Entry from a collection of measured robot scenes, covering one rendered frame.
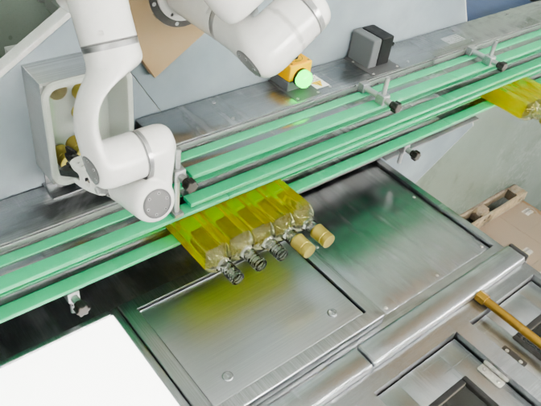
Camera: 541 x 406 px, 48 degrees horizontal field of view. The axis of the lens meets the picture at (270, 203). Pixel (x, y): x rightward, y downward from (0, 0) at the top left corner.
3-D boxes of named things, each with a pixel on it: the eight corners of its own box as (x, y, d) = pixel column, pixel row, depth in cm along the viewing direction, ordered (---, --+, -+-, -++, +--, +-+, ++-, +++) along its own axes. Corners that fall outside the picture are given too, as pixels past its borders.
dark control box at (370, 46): (345, 55, 167) (368, 69, 163) (351, 28, 162) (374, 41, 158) (366, 50, 172) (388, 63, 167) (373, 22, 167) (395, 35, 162)
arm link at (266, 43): (196, 21, 106) (253, 60, 97) (249, -31, 107) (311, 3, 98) (219, 56, 114) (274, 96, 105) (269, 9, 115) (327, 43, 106)
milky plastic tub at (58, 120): (36, 166, 123) (55, 189, 118) (20, 65, 108) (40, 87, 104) (115, 142, 132) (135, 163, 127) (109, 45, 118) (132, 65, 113)
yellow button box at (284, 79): (268, 78, 152) (287, 92, 148) (271, 51, 148) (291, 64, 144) (289, 72, 156) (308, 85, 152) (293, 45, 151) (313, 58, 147)
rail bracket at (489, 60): (461, 53, 182) (499, 73, 174) (469, 31, 177) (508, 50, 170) (469, 51, 184) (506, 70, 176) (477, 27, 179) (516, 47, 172)
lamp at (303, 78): (291, 86, 148) (299, 92, 147) (294, 70, 145) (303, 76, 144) (305, 82, 151) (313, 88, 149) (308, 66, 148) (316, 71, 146)
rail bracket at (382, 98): (353, 90, 157) (392, 115, 149) (359, 64, 152) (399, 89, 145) (364, 87, 159) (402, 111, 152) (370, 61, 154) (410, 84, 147)
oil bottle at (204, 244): (157, 219, 136) (212, 279, 124) (156, 200, 132) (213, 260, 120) (178, 210, 139) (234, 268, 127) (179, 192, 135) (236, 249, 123)
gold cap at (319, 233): (307, 232, 133) (321, 244, 131) (320, 221, 134) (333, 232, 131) (311, 238, 136) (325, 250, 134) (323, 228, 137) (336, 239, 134)
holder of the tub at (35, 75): (39, 184, 126) (56, 205, 122) (20, 64, 109) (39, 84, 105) (115, 160, 136) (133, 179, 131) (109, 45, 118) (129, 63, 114)
